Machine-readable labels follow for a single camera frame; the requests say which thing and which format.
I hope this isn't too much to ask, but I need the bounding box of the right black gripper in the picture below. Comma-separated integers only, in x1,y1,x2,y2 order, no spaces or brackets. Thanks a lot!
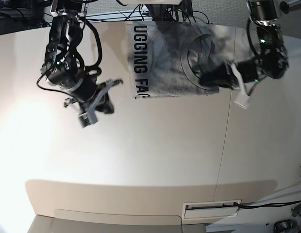
79,84,114,115

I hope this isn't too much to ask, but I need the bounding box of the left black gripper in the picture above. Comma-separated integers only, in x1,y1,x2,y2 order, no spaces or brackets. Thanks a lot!
199,62,239,90

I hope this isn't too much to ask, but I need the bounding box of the grey T-shirt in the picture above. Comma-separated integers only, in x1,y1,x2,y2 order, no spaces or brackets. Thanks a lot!
126,21,223,99

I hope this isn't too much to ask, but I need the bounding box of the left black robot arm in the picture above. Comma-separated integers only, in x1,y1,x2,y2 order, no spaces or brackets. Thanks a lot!
199,0,289,89

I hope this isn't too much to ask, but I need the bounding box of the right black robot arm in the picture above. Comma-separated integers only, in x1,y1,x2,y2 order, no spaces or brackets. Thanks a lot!
41,0,107,112

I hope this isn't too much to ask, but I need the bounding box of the grey central robot stand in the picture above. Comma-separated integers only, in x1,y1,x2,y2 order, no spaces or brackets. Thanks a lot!
145,4,173,21

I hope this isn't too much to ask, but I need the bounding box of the black device bottom right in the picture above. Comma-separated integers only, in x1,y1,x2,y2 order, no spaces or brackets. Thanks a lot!
273,219,296,233

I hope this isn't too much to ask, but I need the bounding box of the white table cable port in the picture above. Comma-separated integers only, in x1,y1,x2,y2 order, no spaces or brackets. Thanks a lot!
182,200,242,220

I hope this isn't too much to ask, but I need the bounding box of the black cable at port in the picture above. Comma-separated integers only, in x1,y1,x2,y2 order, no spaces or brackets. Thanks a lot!
222,200,301,210

